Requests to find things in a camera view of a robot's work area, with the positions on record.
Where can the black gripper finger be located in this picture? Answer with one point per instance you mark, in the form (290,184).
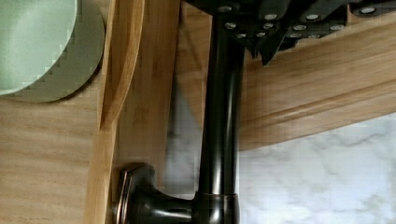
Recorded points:
(266,27)

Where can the wooden cutting board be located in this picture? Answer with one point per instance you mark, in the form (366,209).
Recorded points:
(318,85)

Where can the green ceramic bowl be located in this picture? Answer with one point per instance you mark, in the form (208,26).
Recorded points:
(49,48)

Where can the wooden drawer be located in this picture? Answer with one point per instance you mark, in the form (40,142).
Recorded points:
(60,161)

